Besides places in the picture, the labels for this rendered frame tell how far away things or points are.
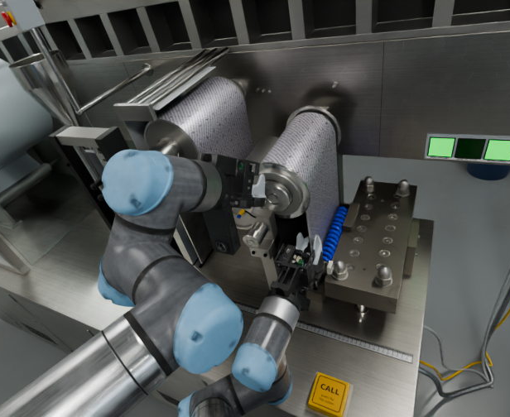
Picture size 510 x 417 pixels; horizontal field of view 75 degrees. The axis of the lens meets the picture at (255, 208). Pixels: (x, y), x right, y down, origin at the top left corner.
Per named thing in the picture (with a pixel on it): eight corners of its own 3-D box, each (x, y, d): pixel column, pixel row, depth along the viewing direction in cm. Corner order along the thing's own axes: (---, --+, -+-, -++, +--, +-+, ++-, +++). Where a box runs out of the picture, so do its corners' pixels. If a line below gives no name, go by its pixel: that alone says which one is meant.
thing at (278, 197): (293, 212, 69) (262, 212, 73) (296, 206, 70) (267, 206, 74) (282, 183, 65) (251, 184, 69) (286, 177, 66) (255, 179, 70)
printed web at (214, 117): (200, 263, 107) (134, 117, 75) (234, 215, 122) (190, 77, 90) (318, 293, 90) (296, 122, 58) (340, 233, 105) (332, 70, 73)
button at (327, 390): (308, 408, 70) (307, 403, 68) (318, 376, 74) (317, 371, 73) (342, 422, 67) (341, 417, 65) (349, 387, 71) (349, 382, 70)
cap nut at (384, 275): (373, 285, 74) (374, 272, 71) (376, 272, 76) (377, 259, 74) (391, 289, 73) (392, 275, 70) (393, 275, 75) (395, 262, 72)
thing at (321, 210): (312, 266, 83) (305, 209, 71) (337, 205, 98) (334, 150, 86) (315, 266, 83) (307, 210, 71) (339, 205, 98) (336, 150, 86)
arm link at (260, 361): (234, 384, 60) (222, 363, 55) (259, 331, 67) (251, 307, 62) (274, 401, 57) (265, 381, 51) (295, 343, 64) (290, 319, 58)
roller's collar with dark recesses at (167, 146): (151, 174, 76) (139, 150, 72) (165, 160, 80) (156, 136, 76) (172, 176, 73) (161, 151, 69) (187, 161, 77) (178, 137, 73)
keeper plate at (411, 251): (403, 274, 89) (406, 246, 82) (407, 246, 95) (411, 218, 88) (413, 276, 87) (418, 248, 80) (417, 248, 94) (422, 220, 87)
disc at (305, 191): (252, 213, 78) (238, 160, 69) (253, 212, 79) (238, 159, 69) (313, 222, 72) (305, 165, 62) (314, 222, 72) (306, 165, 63)
